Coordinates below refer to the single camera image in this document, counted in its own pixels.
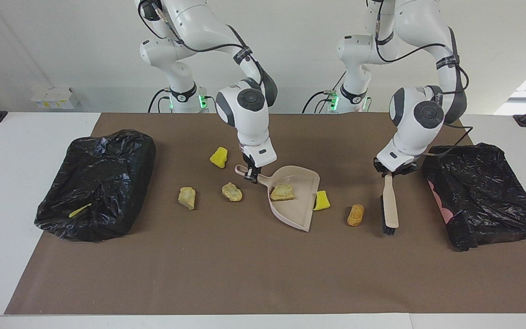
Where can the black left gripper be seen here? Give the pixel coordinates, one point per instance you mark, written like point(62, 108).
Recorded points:
point(408, 169)

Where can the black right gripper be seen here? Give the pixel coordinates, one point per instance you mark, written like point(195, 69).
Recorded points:
point(248, 161)

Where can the yellow sponge piece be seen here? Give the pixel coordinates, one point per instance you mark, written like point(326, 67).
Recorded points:
point(321, 200)
point(218, 156)

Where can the beige hand brush black bristles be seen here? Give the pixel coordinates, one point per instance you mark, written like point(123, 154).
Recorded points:
point(391, 205)

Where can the beige plastic dustpan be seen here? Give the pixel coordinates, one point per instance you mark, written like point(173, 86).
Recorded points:
point(297, 210)

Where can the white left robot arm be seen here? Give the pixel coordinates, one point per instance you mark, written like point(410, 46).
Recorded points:
point(416, 123)

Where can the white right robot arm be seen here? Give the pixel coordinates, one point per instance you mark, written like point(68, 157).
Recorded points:
point(244, 119)

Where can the pink plastic bin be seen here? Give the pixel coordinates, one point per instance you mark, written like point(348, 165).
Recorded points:
point(441, 201)

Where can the black trash bag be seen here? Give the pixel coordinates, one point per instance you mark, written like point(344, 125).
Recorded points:
point(486, 192)
point(98, 192)

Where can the brown paper table mat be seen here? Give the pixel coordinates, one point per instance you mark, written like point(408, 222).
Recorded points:
point(263, 265)

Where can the thin yellow sponge scrap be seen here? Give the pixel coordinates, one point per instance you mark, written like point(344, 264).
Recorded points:
point(80, 210)

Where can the white cardboard box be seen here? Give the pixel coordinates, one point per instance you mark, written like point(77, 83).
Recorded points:
point(53, 97)

